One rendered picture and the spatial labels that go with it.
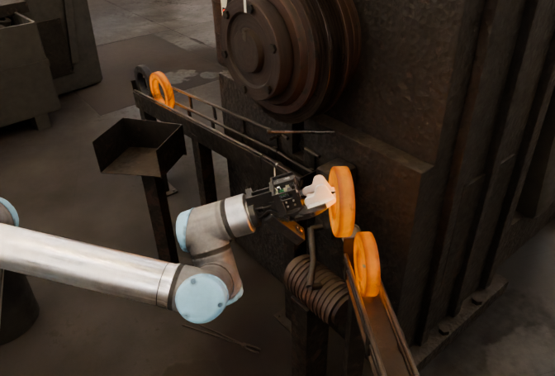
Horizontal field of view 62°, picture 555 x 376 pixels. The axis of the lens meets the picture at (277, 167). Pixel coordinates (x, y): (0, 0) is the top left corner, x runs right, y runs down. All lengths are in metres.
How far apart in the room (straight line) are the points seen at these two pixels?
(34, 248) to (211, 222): 0.34
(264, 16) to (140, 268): 0.67
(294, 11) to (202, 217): 0.56
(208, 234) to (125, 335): 1.08
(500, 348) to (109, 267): 1.52
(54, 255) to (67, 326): 1.18
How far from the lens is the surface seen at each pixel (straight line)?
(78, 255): 0.98
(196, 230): 1.02
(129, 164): 1.87
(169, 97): 2.18
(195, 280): 0.89
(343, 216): 0.97
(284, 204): 1.00
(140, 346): 1.98
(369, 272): 1.11
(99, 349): 2.03
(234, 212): 1.00
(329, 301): 1.35
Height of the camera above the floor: 1.53
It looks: 33 degrees down
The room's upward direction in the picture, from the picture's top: 2 degrees counter-clockwise
